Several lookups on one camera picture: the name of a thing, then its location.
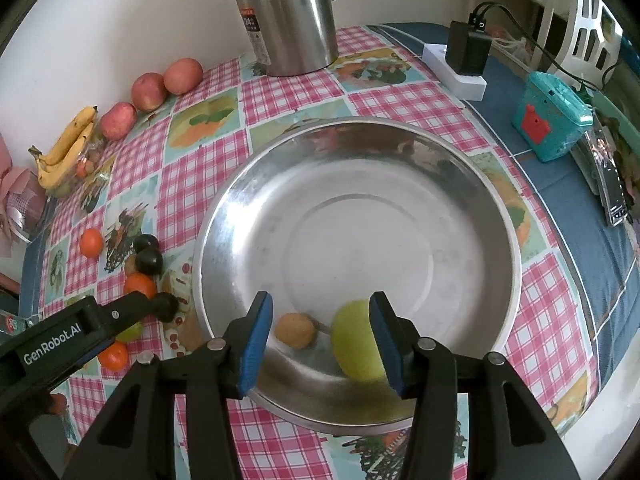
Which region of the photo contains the orange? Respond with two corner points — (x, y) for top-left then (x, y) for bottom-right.
(97, 341), (130, 372)
(123, 274), (158, 301)
(80, 228), (105, 259)

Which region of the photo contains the blue cloth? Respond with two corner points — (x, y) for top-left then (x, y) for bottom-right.
(370, 22), (640, 396)

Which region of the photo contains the glass fruit bowl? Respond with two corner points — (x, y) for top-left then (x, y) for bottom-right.
(50, 130), (118, 200)

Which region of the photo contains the phone in clear case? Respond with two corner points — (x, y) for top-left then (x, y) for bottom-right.
(582, 125), (631, 228)

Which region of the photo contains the glass jar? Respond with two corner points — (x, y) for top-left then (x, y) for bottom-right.
(7, 180), (57, 246)

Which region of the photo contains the teal box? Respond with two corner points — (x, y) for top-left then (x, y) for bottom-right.
(511, 71), (595, 163)

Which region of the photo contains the pink checked fruit-print tablecloth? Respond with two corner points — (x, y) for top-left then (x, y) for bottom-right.
(37, 25), (601, 480)

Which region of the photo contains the black cable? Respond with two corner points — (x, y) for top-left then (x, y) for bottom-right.
(470, 1), (621, 92)

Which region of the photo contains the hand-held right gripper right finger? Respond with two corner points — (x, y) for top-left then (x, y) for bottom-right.
(368, 290), (583, 480)

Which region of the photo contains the black power adapter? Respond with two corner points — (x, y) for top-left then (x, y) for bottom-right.
(445, 20), (492, 77)

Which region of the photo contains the white plastic chair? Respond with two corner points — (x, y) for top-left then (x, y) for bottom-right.
(542, 0), (626, 91)

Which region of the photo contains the red apple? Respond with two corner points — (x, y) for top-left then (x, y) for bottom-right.
(100, 102), (137, 142)
(131, 72), (168, 113)
(163, 57), (204, 96)

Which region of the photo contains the pink packet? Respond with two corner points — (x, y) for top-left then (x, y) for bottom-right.
(0, 132), (41, 261)

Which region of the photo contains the small green fruit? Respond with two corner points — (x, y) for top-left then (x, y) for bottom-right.
(117, 321), (145, 343)

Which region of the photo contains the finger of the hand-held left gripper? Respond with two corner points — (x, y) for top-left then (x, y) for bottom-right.
(97, 291), (162, 333)

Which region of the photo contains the white power strip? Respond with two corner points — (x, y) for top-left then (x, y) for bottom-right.
(422, 42), (487, 101)

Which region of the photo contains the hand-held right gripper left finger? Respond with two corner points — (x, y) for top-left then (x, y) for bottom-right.
(60, 290), (275, 480)

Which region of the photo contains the stainless steel thermos jug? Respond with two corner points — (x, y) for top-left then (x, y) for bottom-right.
(232, 0), (341, 78)

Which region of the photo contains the stainless steel bowl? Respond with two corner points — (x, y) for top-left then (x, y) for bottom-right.
(192, 116), (523, 436)

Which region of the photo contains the large green fruit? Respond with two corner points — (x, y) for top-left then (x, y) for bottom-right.
(330, 300), (388, 382)

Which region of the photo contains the bunch of yellow bananas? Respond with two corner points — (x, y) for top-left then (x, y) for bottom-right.
(27, 105), (99, 191)

